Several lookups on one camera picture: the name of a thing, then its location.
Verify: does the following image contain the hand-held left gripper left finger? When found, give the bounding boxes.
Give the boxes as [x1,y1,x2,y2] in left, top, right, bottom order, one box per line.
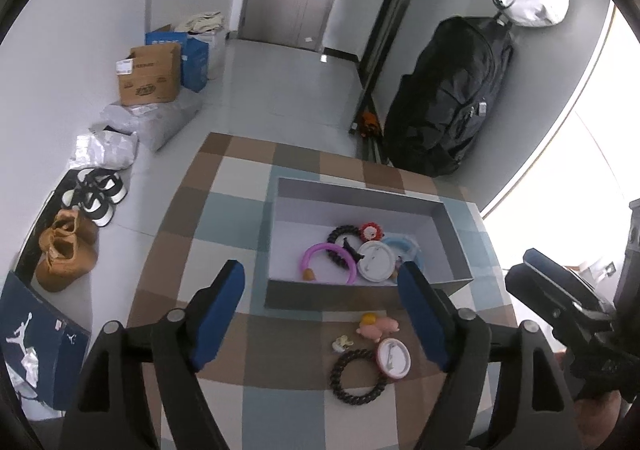
[57,259,246,450]

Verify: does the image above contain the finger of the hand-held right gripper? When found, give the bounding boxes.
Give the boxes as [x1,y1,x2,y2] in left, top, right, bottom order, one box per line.
[522,247,617,316]
[504,262,608,348]

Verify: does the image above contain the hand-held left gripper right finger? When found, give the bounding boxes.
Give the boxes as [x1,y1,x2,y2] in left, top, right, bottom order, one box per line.
[397,260,576,450]

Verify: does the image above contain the pink pig charm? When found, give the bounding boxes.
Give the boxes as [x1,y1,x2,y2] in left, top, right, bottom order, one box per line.
[357,312,401,341]

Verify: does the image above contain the pink rimmed round badge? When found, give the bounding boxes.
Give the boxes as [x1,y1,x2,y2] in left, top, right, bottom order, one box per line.
[377,337,412,381]

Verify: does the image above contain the white round badge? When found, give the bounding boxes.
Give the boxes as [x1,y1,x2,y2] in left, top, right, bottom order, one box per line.
[357,241,399,284]

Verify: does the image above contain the light blue bracelet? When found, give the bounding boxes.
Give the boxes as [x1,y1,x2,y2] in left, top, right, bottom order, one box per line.
[382,235,426,277]

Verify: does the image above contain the black braided bracelet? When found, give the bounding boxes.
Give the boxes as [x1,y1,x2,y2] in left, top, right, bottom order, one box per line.
[329,349,379,405]

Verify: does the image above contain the grey box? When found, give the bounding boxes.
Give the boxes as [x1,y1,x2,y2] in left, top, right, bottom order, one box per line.
[262,175,474,314]

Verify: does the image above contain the black beaded bracelet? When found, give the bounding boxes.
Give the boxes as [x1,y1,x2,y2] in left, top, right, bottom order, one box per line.
[327,225,362,272]

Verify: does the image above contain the purple bracelet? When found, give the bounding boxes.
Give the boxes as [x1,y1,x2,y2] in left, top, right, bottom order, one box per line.
[300,241,359,286]

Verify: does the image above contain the person's right hand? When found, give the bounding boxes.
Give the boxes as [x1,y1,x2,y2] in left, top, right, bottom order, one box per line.
[574,391,625,450]

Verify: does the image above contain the checkered tablecloth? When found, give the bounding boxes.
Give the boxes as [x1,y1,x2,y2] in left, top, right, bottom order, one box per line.
[125,131,522,450]

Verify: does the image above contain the tan boot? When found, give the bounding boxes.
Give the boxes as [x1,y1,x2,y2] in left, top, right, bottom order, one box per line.
[35,230,99,292]
[50,209,99,251]

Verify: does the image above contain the blue shoe box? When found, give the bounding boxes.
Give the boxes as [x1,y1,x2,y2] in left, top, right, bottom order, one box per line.
[0,271,92,409]

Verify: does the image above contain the large grey plastic bag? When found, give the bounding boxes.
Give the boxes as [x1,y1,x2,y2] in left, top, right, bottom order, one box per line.
[100,89,204,153]

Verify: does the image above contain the small silver plastic bag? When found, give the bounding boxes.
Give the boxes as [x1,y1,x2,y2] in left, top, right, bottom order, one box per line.
[72,127,139,169]

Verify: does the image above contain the black shoe mat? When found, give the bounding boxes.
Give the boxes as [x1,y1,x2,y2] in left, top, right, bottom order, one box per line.
[15,170,83,281]

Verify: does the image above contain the black backpack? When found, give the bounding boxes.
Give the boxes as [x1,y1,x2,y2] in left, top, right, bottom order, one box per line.
[382,16,516,179]

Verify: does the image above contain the cardboard box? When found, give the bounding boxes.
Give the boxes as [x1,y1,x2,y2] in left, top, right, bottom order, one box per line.
[116,42,182,107]

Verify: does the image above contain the blue carton box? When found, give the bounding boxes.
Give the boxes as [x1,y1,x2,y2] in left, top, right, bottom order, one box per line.
[145,31,210,94]

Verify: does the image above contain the white tote bag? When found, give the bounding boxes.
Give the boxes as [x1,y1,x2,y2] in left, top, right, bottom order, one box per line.
[187,11,229,81]

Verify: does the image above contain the black metal stand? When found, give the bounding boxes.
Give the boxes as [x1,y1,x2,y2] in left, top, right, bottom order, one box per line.
[348,0,441,164]

